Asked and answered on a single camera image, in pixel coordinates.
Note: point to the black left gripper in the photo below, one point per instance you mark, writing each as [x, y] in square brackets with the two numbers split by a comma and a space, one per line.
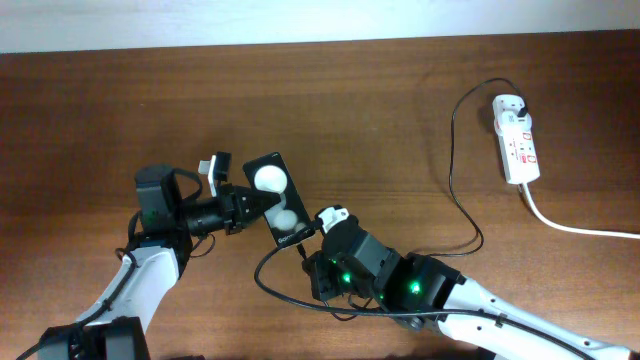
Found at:
[242, 216]

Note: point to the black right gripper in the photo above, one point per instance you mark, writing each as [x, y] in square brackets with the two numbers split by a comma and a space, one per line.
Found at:
[319, 265]

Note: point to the black smartphone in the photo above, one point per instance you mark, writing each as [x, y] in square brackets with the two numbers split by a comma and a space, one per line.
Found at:
[270, 174]

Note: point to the white power strip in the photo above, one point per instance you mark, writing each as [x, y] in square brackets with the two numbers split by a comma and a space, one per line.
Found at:
[518, 154]

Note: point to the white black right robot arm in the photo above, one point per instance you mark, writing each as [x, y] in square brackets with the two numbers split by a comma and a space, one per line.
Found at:
[425, 293]

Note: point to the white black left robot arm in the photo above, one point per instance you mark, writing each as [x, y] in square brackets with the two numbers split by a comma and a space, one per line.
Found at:
[158, 249]

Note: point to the white usb wall charger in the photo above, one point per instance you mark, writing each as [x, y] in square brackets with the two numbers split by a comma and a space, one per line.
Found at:
[511, 114]

